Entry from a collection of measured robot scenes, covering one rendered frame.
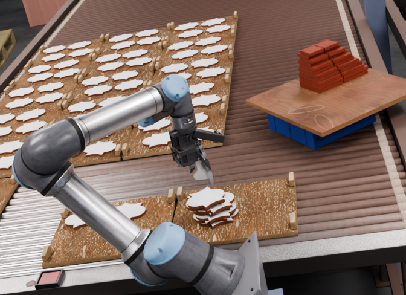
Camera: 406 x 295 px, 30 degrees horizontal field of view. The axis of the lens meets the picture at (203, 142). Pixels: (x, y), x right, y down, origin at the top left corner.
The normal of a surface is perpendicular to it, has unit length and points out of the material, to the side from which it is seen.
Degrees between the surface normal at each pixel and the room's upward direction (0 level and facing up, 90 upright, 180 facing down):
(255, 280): 45
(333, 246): 0
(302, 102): 0
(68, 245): 0
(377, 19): 90
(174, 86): 55
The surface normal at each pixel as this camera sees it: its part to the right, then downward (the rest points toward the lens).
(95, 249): -0.19, -0.89
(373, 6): -0.07, 0.43
